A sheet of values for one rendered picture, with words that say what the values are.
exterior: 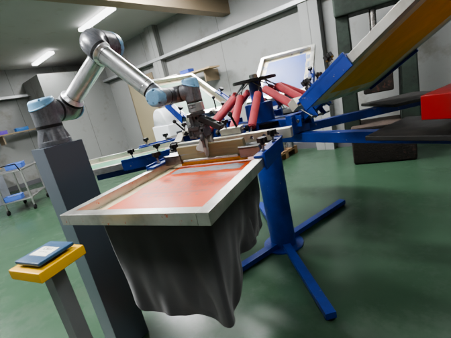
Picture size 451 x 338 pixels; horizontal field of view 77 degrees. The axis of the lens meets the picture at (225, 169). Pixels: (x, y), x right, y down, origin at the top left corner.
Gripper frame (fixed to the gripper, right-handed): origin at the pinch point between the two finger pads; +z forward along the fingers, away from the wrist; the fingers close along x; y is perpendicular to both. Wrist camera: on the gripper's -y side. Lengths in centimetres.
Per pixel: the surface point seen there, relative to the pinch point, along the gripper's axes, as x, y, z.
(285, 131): -21.5, -31.5, -1.3
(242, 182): 36.0, -29.1, 3.2
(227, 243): 43, -22, 21
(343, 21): -297, -56, -78
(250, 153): 2.8, -20.9, 1.7
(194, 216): 60, -25, 3
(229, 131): -26.8, 0.6, -5.3
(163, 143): -68, 79, 2
